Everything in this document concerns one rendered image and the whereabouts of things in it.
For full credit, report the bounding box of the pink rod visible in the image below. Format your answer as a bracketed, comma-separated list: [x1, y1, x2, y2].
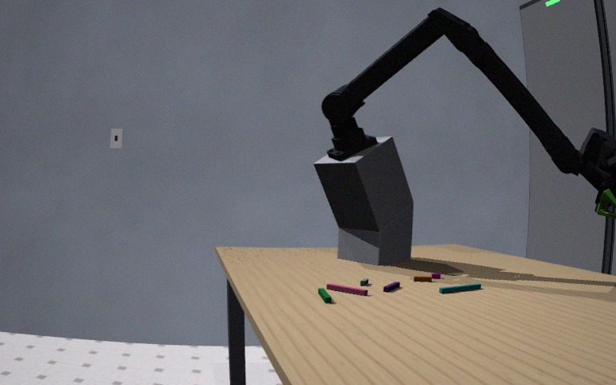
[326, 284, 368, 296]

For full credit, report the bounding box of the turquoise rod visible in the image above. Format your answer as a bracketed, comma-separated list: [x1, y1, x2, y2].
[439, 283, 481, 294]

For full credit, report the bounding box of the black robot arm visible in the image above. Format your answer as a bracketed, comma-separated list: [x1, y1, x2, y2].
[322, 7, 616, 188]

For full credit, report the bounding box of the green rod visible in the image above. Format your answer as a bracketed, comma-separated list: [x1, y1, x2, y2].
[318, 288, 331, 303]

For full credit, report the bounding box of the purple rod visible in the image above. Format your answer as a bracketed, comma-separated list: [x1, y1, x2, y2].
[383, 282, 400, 292]

